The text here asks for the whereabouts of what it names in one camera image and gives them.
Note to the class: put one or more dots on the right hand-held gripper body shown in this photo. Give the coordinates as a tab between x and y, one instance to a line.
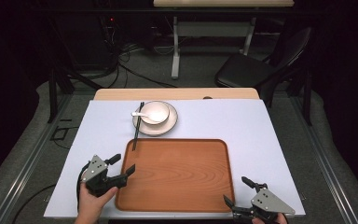
268	202

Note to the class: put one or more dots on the black chair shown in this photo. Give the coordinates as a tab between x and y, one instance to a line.
245	71

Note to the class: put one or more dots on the white-legged desk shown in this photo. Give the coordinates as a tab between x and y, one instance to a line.
213	29

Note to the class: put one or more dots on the white table cover sheet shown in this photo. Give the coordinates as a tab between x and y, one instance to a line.
245	130

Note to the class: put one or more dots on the black chopstick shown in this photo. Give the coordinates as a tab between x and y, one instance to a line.
139	124
136	130

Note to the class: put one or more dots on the person's right hand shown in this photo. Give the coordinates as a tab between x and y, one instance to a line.
281	219

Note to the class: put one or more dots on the brown wooden tray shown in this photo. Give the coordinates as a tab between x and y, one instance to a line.
177	174

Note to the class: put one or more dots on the white ceramic spoon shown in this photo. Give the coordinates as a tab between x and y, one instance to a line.
146	116

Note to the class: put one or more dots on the white bowl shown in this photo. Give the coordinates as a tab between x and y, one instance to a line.
158	109

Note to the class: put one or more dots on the person's left hand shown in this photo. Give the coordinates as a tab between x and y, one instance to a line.
91	203

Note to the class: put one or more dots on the metal floor rail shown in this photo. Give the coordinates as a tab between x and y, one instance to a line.
28	168
326	174

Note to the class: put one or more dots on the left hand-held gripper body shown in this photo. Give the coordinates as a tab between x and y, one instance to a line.
94	169

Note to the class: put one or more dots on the black metal stand frame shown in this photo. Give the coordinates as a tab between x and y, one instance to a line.
53	93

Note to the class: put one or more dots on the white round plate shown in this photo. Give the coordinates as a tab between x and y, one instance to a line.
167	126

